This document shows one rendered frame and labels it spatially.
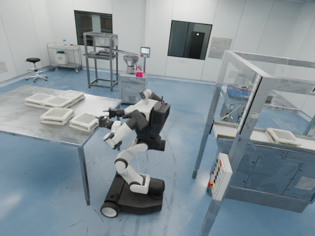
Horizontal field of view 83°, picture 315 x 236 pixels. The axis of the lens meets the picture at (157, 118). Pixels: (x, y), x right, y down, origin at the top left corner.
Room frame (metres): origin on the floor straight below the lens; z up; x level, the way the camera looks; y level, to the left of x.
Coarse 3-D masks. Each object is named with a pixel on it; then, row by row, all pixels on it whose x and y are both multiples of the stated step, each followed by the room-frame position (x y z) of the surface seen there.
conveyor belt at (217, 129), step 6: (216, 126) 1.78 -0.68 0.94; (222, 126) 1.79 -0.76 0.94; (216, 132) 1.66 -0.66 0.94; (222, 132) 1.67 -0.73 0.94; (228, 132) 1.68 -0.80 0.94; (234, 132) 1.69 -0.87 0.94; (252, 132) 1.74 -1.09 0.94; (258, 132) 1.75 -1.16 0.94; (216, 138) 1.57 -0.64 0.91; (252, 138) 1.61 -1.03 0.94; (258, 138) 1.62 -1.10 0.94; (264, 138) 1.64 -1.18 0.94; (306, 144) 1.61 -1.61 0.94; (312, 144) 1.62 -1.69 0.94
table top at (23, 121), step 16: (0, 96) 2.00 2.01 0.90; (16, 96) 2.05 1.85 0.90; (96, 96) 2.33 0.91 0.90; (0, 112) 1.62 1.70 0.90; (16, 112) 1.66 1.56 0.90; (32, 112) 1.70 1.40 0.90; (80, 112) 1.82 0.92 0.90; (96, 112) 1.86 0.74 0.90; (0, 128) 1.35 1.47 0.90; (16, 128) 1.37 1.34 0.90; (32, 128) 1.40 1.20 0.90; (48, 128) 1.43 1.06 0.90; (64, 128) 1.46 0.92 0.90; (96, 128) 1.53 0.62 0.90; (64, 144) 1.25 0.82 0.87; (80, 144) 1.25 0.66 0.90
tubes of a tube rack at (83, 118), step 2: (84, 114) 1.65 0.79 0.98; (86, 114) 1.65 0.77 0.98; (88, 114) 1.66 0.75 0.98; (82, 116) 1.61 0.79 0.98; (84, 116) 1.62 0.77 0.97; (86, 116) 1.61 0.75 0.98; (88, 116) 1.62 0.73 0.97; (90, 116) 1.64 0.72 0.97; (92, 116) 1.63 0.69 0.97; (94, 116) 1.63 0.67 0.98; (78, 118) 1.55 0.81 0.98; (80, 118) 1.56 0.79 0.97; (82, 118) 1.56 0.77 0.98; (84, 118) 1.56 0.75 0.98; (86, 118) 1.57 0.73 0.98; (88, 118) 1.58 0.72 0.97; (90, 118) 1.58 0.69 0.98; (92, 118) 1.58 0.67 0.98; (82, 120) 1.53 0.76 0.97; (84, 120) 1.52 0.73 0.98; (86, 120) 1.53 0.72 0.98; (88, 120) 1.54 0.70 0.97; (90, 120) 1.54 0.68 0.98; (88, 122) 1.51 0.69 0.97
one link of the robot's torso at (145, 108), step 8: (136, 104) 1.45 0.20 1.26; (144, 104) 1.40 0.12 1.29; (152, 104) 1.41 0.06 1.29; (160, 104) 1.43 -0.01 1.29; (168, 104) 1.46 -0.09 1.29; (144, 112) 1.29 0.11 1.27; (152, 112) 1.27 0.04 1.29; (160, 112) 1.29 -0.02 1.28; (168, 112) 1.43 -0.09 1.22; (152, 120) 1.27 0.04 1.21; (160, 120) 1.29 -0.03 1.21; (136, 128) 1.33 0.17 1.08; (144, 128) 1.30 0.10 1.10; (152, 128) 1.30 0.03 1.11; (160, 128) 1.29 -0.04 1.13; (144, 136) 1.34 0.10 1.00; (152, 136) 1.32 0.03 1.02
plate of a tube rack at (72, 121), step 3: (84, 111) 1.73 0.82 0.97; (81, 114) 1.66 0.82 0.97; (93, 114) 1.68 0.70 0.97; (96, 114) 1.69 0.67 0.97; (75, 117) 1.58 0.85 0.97; (93, 117) 1.62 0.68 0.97; (69, 120) 1.51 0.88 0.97; (72, 120) 1.51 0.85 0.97; (75, 120) 1.52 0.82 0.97; (93, 120) 1.56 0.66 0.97; (96, 120) 1.57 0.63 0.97; (72, 123) 1.49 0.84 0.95; (75, 123) 1.48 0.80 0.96; (78, 123) 1.47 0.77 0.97; (81, 123) 1.48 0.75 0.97; (84, 123) 1.49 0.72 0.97; (90, 123) 1.50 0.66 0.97; (93, 123) 1.51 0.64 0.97; (84, 126) 1.45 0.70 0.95; (87, 126) 1.44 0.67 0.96; (90, 126) 1.45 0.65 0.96
